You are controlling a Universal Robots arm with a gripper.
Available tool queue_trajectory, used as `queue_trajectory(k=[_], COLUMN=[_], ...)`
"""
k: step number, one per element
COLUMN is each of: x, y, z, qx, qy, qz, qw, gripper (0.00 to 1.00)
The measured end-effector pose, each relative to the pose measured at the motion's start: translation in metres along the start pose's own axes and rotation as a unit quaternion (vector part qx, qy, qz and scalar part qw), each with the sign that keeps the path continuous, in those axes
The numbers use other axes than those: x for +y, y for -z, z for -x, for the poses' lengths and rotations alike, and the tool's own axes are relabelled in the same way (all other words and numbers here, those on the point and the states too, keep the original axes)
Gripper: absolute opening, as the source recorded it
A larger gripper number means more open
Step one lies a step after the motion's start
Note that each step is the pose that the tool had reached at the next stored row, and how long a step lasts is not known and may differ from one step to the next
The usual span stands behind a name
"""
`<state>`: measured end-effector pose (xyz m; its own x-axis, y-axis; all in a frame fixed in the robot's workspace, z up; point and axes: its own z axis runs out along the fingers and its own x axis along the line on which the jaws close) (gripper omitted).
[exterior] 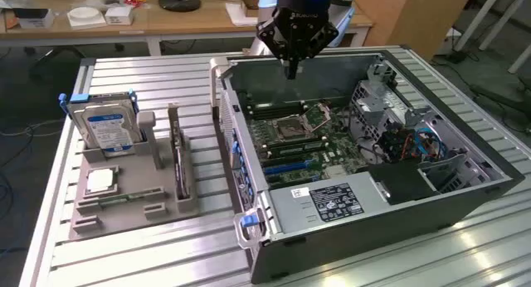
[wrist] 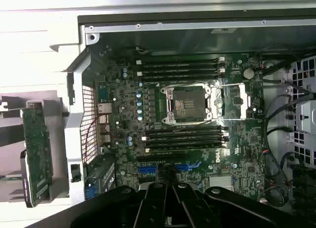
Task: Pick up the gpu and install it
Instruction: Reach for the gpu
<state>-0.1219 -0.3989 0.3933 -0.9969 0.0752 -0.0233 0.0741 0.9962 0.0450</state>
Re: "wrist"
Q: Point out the green motherboard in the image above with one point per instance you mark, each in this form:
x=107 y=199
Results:
x=247 y=144

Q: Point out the CPU socket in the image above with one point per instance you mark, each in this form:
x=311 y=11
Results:
x=187 y=104

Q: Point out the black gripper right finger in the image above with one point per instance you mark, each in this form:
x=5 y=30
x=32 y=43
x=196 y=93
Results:
x=192 y=208

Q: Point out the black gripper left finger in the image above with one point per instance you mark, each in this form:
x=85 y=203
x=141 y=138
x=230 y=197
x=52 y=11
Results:
x=150 y=208

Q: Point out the long black expansion slot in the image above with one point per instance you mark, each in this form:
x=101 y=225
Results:
x=160 y=157

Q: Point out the blue slot retainer clip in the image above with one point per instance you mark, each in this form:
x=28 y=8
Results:
x=90 y=192

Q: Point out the teal rear port block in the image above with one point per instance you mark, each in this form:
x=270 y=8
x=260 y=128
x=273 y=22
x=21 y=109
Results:
x=103 y=92

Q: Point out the grey parts rack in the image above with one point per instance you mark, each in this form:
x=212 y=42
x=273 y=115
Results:
x=49 y=96

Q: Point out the grey open PC case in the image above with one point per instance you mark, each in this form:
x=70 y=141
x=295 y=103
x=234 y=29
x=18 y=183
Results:
x=76 y=102

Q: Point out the metal drive cage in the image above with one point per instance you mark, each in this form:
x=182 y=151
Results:
x=303 y=109

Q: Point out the silver coin battery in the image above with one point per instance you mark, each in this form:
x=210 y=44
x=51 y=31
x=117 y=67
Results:
x=248 y=73

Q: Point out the silver rear port block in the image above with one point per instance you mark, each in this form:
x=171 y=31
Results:
x=105 y=124
x=105 y=138
x=103 y=109

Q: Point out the silver socket cover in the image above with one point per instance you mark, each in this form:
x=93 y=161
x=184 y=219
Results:
x=243 y=99

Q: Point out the blue expansion slot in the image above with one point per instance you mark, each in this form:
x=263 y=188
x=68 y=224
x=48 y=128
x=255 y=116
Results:
x=148 y=170

